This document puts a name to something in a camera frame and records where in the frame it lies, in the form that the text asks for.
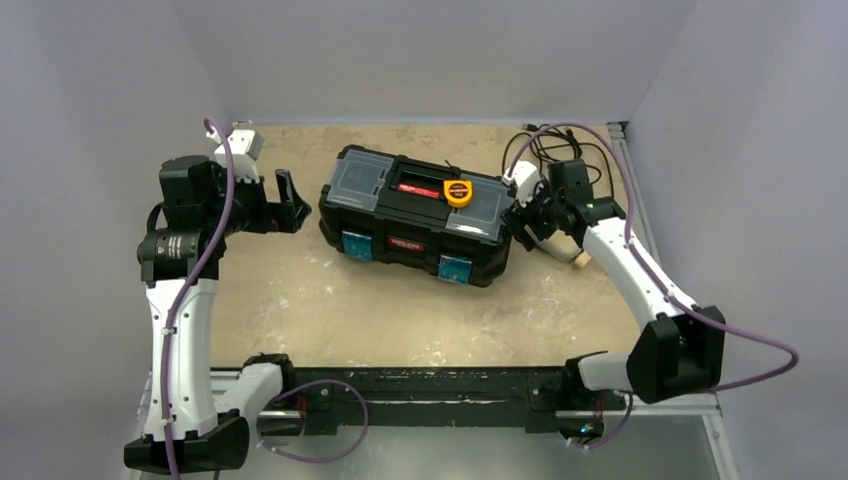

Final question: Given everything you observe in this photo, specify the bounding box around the beige umbrella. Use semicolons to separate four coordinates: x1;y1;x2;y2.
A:
536;232;592;269

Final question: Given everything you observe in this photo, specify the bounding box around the black plastic toolbox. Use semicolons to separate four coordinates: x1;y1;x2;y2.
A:
318;145;513;288

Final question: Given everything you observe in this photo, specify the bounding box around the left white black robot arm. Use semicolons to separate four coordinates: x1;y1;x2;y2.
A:
124;155;311;478

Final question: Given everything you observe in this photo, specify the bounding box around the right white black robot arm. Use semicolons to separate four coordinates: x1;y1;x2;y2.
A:
502;160;725;404

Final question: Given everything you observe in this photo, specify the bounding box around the yellow tape measure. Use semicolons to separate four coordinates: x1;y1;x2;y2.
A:
443;179;473;209

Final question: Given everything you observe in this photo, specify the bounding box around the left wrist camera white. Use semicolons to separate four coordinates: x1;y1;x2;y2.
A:
206;129;264;184

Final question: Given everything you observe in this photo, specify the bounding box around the black coiled usb cable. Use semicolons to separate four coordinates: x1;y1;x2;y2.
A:
501;122;614;200

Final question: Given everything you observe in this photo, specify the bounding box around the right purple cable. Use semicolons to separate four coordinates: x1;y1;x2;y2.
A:
506;122;800;452

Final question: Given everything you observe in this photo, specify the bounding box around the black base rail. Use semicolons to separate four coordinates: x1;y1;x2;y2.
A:
259;366;626;437

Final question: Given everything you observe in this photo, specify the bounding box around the aluminium frame rail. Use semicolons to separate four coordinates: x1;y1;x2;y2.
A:
134;123;727;455

